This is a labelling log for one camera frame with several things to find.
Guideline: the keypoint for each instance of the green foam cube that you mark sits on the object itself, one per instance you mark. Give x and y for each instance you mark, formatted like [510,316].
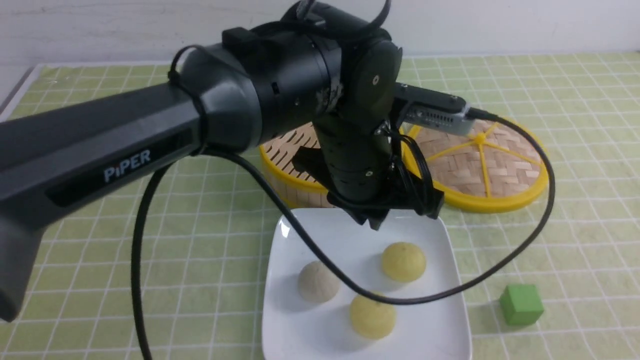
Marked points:
[521,305]

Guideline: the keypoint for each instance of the yellow steamed bun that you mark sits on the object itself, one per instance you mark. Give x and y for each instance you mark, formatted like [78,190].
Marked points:
[403,262]
[371,319]

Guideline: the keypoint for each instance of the white square plate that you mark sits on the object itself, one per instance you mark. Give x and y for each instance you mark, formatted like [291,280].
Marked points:
[296,329]

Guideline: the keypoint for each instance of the woven bamboo steamer lid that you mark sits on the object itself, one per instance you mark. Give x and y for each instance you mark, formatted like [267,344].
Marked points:
[491,170]

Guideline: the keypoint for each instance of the green checkered tablecloth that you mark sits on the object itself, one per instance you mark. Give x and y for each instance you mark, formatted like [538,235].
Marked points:
[210,228]

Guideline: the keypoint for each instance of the bamboo steamer basket yellow rim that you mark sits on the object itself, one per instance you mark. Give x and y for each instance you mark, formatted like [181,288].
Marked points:
[296,189]

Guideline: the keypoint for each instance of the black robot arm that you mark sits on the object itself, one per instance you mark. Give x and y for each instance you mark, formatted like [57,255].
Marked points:
[318,65]

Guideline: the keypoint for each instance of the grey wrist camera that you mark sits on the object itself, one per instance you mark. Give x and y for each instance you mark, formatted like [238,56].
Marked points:
[430,109]

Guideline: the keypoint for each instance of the beige steamed bun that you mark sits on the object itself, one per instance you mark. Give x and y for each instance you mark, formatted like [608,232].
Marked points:
[316,283]

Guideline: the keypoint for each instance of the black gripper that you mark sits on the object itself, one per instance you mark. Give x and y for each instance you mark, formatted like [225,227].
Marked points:
[369,174]

